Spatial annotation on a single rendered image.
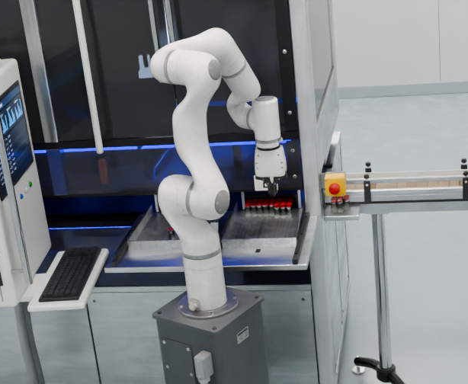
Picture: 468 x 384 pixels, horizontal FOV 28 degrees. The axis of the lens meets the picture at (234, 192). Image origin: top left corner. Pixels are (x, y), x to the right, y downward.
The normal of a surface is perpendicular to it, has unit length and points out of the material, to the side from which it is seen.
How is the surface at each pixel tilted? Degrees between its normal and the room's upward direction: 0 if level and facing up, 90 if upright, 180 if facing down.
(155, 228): 0
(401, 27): 90
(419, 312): 0
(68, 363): 90
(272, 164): 92
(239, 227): 0
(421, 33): 90
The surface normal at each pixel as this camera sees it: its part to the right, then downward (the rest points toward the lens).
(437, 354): -0.10, -0.93
